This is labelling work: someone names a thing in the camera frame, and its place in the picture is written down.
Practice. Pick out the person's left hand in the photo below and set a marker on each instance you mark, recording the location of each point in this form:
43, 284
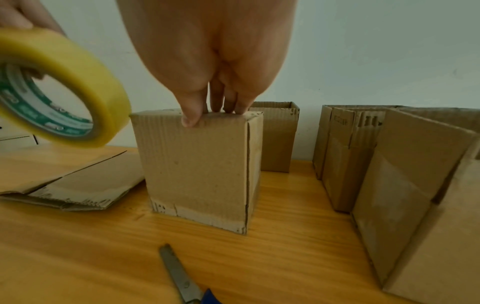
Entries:
22, 12

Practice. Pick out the person's right hand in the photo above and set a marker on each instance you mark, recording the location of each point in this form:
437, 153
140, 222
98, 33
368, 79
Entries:
210, 38

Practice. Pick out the stack of cardboard boxes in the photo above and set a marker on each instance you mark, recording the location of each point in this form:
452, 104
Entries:
93, 181

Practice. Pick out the white cabinet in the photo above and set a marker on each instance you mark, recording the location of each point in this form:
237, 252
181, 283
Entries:
15, 143

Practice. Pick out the yellow tape roll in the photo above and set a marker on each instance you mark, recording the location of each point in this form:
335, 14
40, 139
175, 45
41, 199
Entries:
75, 68

